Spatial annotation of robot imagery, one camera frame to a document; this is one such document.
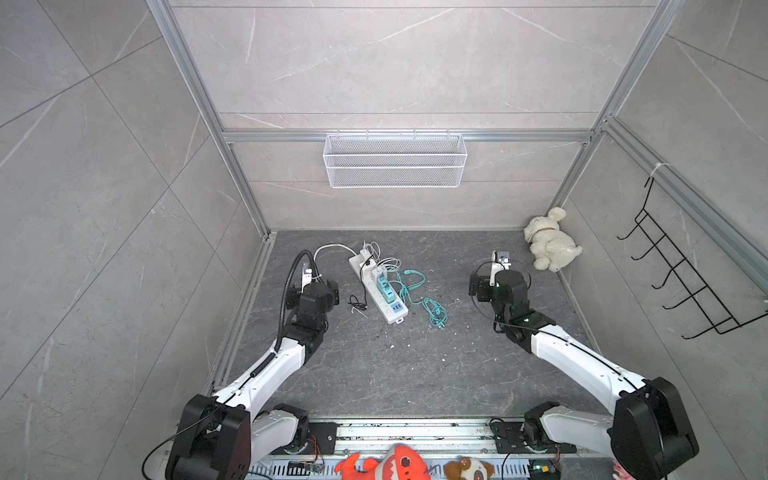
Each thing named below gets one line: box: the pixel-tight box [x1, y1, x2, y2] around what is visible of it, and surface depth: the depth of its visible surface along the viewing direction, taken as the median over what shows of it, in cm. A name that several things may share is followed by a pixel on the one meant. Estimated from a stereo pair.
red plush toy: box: [334, 445, 431, 480], surface depth 66 cm
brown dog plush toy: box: [443, 457, 495, 480], surface depth 69 cm
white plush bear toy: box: [524, 206, 583, 273], surface depth 109 cm
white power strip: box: [348, 253, 409, 324], surface depth 97 cm
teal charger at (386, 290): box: [377, 278, 395, 303], surface depth 96 cm
